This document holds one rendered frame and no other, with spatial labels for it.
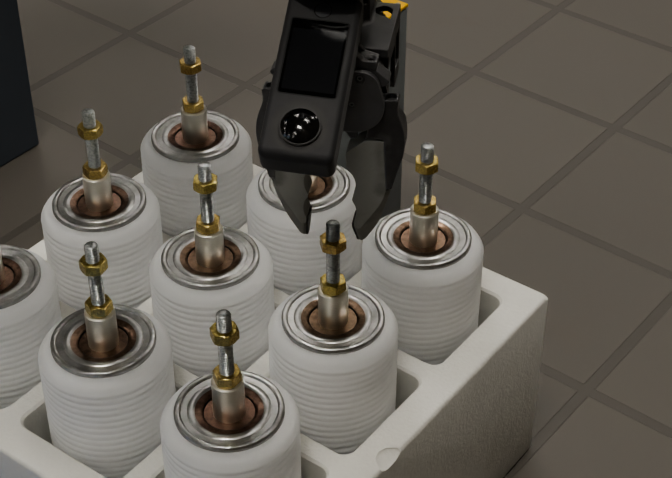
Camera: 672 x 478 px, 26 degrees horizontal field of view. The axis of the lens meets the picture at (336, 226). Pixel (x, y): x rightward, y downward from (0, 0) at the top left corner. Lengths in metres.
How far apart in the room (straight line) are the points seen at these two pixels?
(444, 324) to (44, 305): 0.31
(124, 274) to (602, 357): 0.49
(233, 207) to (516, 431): 0.31
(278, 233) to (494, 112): 0.63
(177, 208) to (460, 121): 0.57
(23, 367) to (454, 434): 0.34
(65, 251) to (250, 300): 0.16
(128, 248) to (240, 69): 0.69
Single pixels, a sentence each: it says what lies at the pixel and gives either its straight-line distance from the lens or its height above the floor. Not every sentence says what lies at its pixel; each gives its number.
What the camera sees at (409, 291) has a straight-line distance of 1.12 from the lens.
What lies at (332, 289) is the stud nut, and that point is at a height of 0.29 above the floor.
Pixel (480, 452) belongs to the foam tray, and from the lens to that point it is 1.22.
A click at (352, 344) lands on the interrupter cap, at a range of 1.04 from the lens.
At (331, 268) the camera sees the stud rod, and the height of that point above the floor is 0.30.
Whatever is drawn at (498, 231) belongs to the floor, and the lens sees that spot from 1.56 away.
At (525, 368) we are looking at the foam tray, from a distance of 1.23.
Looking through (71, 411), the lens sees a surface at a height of 0.22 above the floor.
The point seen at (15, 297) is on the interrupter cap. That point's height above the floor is 0.25.
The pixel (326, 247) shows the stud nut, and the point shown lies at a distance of 1.02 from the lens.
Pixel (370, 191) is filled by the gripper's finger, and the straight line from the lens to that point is 0.98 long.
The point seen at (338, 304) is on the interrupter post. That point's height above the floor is 0.27.
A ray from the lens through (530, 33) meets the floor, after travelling 1.91.
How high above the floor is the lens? 0.96
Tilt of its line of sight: 38 degrees down
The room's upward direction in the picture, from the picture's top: straight up
